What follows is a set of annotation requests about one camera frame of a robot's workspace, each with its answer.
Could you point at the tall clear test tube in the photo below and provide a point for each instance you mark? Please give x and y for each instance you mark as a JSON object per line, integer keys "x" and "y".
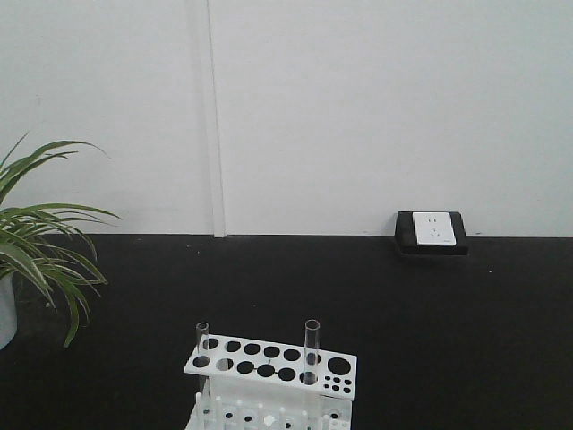
{"x": 311, "y": 351}

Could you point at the short clear test tube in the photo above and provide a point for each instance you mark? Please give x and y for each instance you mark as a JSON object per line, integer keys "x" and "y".
{"x": 203, "y": 352}

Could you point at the white test tube rack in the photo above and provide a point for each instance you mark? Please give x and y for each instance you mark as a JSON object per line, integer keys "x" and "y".
{"x": 257, "y": 384}

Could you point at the green spider plant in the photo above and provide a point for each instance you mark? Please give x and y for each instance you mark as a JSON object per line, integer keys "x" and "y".
{"x": 51, "y": 269}

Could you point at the white plant pot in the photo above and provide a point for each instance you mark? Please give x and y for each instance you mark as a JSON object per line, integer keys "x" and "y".
{"x": 8, "y": 313}

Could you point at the white wall trim strip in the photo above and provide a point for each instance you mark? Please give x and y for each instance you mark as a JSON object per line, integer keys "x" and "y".
{"x": 218, "y": 193}

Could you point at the white wall socket black base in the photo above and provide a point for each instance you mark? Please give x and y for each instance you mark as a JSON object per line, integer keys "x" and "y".
{"x": 431, "y": 233}

